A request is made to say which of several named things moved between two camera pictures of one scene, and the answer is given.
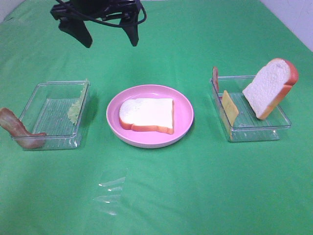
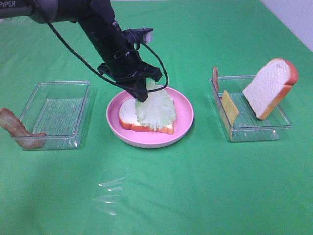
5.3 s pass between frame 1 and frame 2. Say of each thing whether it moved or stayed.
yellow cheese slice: stayed
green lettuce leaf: moved
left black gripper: moved
